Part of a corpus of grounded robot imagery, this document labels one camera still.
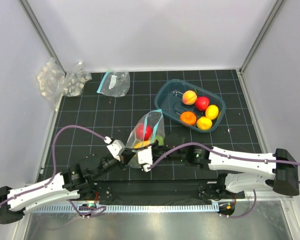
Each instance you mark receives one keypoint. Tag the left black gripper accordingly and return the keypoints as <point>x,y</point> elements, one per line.
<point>125,157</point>

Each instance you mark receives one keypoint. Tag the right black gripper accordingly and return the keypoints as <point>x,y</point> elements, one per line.
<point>155,143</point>

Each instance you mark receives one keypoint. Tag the bumpy green fruit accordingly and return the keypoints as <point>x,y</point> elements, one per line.
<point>160,139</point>

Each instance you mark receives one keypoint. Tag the clear zip bag blue zipper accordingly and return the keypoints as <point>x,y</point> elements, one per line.
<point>153,119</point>

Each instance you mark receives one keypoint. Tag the yellow pear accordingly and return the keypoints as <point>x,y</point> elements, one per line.
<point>142,144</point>

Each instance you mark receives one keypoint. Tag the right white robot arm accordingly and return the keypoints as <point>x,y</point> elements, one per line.
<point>276,171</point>

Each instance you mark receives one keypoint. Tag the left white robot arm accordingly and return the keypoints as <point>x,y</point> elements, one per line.
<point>76,182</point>

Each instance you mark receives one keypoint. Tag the empty zip bag back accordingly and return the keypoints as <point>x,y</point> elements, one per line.
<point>114,84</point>

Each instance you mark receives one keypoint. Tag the bag of white pieces right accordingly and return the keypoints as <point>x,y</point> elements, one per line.
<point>75,80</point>

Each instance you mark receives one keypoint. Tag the bag of white pieces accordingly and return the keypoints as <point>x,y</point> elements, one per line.
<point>50,81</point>
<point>75,80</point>

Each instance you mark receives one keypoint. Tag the bag of white pieces left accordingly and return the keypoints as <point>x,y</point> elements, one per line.
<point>50,81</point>

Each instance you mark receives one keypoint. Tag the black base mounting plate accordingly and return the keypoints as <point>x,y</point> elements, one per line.
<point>159,192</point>

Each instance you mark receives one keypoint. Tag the orange fruit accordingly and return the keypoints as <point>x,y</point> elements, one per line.
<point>188,118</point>

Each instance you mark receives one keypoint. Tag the yellow lemon left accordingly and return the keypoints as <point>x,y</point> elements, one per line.
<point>204,123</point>

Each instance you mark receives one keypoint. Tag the yellow lemon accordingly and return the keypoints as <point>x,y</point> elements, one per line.
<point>212,112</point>
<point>204,123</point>

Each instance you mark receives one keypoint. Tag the yellow lemon right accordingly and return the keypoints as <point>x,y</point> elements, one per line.
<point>212,112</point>

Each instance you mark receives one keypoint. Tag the bright red apple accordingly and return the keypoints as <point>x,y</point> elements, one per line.
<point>202,103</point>

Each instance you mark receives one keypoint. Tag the teal plastic fruit basin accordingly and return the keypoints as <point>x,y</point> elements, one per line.
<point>169,100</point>

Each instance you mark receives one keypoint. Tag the peach coloured fruit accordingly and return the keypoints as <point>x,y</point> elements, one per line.
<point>189,97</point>

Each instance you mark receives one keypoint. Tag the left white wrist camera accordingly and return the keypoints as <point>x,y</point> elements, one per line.
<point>115,147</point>

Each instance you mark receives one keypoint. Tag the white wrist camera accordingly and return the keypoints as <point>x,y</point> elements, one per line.
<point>145,158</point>
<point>115,147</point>

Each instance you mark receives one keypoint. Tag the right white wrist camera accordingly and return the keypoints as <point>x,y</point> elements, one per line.
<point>145,158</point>

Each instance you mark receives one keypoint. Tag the white slotted cable duct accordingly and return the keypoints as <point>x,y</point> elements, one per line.
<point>114,209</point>

